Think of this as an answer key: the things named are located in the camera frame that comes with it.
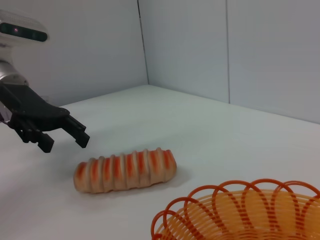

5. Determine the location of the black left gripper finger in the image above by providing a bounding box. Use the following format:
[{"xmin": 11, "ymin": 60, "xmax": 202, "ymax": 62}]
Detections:
[
  {"xmin": 59, "ymin": 115, "xmax": 91, "ymax": 149},
  {"xmin": 7, "ymin": 115, "xmax": 55, "ymax": 154}
]

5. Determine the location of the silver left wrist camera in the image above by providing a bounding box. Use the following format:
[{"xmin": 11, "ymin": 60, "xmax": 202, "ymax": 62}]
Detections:
[{"xmin": 0, "ymin": 9, "xmax": 49, "ymax": 44}]

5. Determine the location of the orange plastic wire basket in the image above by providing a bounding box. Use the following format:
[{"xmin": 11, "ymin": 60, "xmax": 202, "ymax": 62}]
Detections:
[{"xmin": 150, "ymin": 178, "xmax": 320, "ymax": 240}]

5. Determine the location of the orange striped toy bread loaf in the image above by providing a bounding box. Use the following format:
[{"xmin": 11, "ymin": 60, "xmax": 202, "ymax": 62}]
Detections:
[{"xmin": 73, "ymin": 147, "xmax": 178, "ymax": 195}]

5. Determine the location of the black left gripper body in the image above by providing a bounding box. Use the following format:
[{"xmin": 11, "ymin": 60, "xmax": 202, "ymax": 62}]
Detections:
[{"xmin": 0, "ymin": 83, "xmax": 71, "ymax": 133}]

